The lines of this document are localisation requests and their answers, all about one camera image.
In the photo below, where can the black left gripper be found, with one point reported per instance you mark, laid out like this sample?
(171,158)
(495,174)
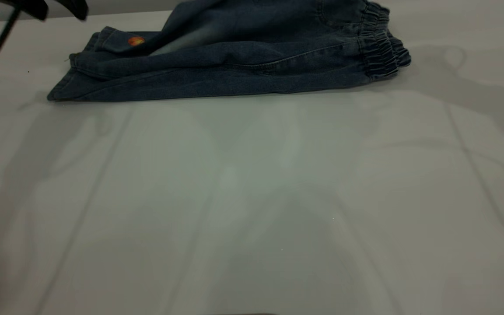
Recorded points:
(29,6)

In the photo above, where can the blue denim pants basketball print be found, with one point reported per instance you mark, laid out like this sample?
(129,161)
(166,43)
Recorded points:
(234,65)

